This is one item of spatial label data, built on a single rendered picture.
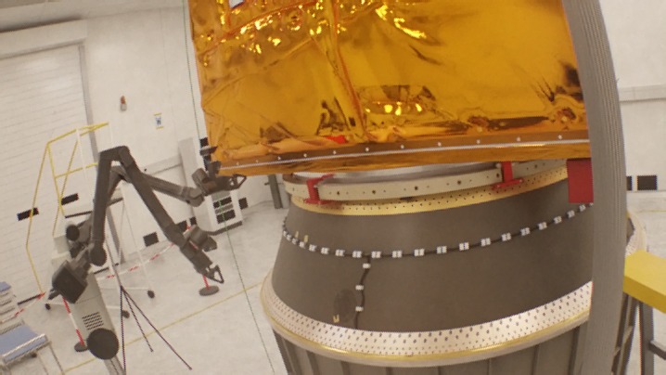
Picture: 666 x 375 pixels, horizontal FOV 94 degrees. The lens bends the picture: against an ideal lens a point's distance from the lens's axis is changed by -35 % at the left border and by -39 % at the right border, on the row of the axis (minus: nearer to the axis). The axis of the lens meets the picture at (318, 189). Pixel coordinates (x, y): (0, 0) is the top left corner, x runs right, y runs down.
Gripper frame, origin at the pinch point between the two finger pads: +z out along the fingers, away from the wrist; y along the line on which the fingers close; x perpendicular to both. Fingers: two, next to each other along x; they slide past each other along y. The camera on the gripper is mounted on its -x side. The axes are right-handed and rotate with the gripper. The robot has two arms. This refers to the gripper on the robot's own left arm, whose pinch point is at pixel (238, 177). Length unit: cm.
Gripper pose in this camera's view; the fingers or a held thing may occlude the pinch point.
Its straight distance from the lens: 205.5
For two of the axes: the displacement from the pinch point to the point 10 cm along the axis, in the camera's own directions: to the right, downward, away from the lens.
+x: 2.0, 9.6, 1.7
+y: -7.1, 0.2, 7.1
